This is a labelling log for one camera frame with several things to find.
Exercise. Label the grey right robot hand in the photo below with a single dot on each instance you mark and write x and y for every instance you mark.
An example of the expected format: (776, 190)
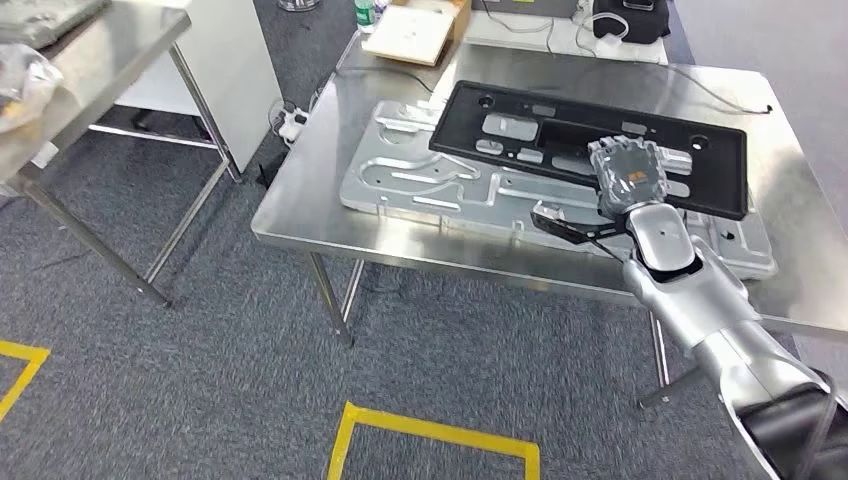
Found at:
(629, 175)

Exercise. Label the black plastic plate frame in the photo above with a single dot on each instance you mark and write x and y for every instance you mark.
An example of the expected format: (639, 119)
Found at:
(464, 136)

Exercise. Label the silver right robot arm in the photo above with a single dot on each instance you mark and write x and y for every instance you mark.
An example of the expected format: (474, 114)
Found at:
(702, 305)

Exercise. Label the stainless steel workbench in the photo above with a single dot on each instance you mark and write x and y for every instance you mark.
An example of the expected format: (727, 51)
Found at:
(305, 199)

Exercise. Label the black bag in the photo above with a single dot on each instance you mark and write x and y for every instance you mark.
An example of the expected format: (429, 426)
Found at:
(629, 26)

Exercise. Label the white desk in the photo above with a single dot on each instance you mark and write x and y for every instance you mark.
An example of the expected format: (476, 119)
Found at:
(523, 43)

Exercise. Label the grey box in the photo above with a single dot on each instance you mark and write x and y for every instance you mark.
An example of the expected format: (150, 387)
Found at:
(523, 6)

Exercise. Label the brown cardboard box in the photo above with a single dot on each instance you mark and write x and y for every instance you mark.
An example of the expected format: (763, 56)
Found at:
(462, 26)

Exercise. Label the stamped silver metal panel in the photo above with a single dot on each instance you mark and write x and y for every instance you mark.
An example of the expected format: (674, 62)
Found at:
(397, 185)

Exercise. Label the pale wooden board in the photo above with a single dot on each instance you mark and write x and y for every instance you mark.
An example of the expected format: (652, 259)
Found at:
(411, 33)

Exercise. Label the clear plastic water bottle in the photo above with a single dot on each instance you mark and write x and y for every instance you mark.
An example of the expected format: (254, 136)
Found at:
(364, 16)

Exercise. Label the chrome stanchion base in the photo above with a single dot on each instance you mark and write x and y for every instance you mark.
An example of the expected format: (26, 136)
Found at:
(298, 5)

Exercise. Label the white cabinet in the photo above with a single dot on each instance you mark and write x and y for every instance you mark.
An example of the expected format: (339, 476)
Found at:
(225, 79)

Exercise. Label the stainless steel side table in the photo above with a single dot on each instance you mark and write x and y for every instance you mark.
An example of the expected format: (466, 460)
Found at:
(119, 46)

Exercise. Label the clear plastic bag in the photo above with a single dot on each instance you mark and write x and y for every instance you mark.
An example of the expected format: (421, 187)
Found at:
(26, 86)

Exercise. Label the black camera bracket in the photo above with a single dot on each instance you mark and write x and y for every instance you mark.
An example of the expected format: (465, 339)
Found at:
(576, 230)

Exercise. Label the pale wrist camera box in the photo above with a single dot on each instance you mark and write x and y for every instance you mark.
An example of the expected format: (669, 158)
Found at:
(551, 212)

